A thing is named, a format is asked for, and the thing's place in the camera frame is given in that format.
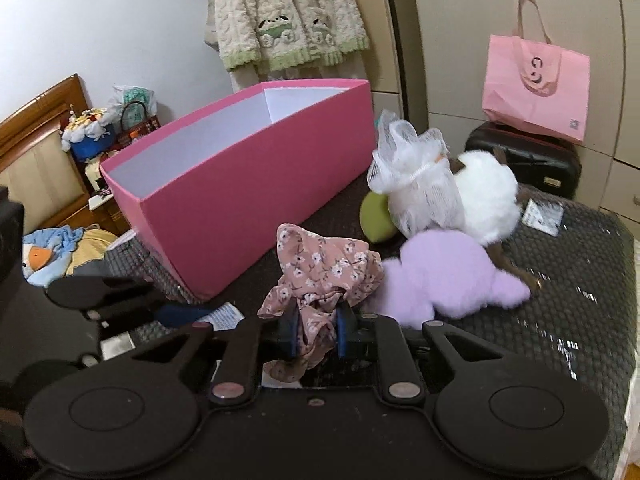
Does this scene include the pink floral scrunchie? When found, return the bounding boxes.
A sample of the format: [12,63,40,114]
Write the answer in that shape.
[257,223,385,384]

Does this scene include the green round soft object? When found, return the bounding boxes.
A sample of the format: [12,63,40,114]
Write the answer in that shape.
[359,192,398,244]

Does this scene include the blue duck plush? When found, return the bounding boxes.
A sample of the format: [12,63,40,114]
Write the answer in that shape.
[22,226,85,287]

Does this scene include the small white wipes pack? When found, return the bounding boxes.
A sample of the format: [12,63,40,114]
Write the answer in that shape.
[100,302,244,361]

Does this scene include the purple plush toy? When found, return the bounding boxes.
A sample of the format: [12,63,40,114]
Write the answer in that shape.
[363,230,530,330]

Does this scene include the pink cardboard box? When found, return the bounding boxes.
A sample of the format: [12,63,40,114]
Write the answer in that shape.
[101,79,375,299]

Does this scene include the wooden headboard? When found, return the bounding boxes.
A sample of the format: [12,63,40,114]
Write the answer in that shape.
[0,72,122,236]

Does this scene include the white mesh bath pouf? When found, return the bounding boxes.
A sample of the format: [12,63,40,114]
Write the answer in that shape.
[367,110,464,238]

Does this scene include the white brown plush toy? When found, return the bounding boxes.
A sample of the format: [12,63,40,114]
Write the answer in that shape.
[449,148,540,295]

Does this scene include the blue flower bouquet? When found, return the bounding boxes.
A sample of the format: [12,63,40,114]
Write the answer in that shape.
[61,106,120,162]

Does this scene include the small clear plastic packet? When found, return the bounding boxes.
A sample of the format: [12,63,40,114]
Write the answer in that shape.
[522,198,564,237]

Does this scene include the black suitcase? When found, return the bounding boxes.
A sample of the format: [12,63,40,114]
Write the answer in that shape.
[465,122,582,198]

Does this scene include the pink paper tote bag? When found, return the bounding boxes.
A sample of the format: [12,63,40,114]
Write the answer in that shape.
[482,0,590,144]

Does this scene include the cream green knit cardigan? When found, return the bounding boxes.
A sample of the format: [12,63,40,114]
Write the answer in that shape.
[205,0,370,92]

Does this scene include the beige wardrobe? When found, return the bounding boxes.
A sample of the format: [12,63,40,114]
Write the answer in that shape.
[390,0,639,230]

